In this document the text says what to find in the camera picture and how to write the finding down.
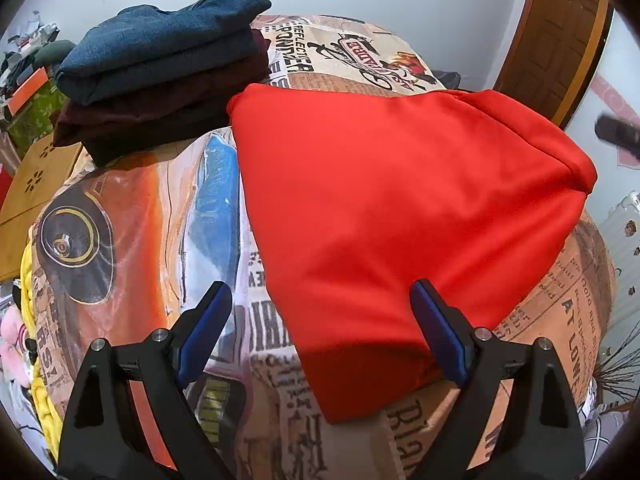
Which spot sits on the tan box with flower cutouts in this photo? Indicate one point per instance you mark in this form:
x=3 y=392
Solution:
x=35 y=195

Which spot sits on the white patterned cloth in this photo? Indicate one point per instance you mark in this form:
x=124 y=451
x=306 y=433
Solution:
x=602 y=440

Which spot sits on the printed blanket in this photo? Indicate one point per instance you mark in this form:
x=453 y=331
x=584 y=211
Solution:
x=135 y=230

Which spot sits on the folded black garment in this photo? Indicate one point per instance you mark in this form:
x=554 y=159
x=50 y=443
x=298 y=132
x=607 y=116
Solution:
x=150 y=137

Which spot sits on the wooden door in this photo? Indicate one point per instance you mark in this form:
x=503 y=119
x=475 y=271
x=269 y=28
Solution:
x=550 y=30

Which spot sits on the dark dried branches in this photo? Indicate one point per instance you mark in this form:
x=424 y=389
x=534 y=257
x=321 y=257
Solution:
x=617 y=370

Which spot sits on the black slipper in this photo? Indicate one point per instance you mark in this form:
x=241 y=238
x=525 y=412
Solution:
x=617 y=132

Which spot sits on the red garment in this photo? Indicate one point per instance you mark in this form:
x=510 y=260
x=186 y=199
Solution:
x=400 y=200

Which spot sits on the folded blue garment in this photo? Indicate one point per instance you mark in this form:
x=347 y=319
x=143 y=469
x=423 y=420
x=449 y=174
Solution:
x=160 y=40

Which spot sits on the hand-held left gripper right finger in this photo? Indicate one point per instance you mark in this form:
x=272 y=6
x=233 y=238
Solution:
x=442 y=330

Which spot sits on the green patterned box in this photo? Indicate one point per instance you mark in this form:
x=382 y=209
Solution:
x=35 y=120

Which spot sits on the orange box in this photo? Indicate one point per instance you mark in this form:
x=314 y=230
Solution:
x=27 y=91

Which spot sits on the folded maroon garment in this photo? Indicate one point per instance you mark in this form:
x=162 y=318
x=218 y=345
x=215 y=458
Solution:
x=150 y=105

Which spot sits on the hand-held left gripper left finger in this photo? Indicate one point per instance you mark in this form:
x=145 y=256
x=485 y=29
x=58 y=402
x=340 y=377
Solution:
x=200 y=332

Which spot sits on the pink plush toy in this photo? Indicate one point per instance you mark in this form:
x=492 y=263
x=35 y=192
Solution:
x=12 y=340

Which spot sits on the yellow knitted cloth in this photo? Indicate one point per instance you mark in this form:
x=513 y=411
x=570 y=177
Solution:
x=42 y=400

